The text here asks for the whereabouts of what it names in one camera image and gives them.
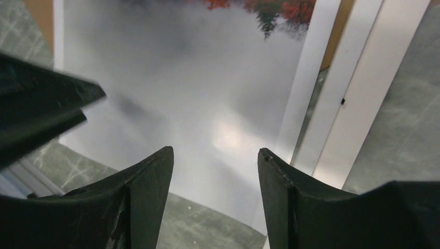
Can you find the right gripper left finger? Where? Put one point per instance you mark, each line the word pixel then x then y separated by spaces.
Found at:
pixel 124 210

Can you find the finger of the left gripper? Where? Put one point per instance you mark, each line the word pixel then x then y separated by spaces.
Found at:
pixel 37 105

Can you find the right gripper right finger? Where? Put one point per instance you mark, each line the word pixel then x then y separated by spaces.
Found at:
pixel 303 212

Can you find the red and white photo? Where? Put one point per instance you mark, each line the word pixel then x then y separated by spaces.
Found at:
pixel 213 84

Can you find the brown backing board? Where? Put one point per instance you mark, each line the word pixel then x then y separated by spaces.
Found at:
pixel 42 12

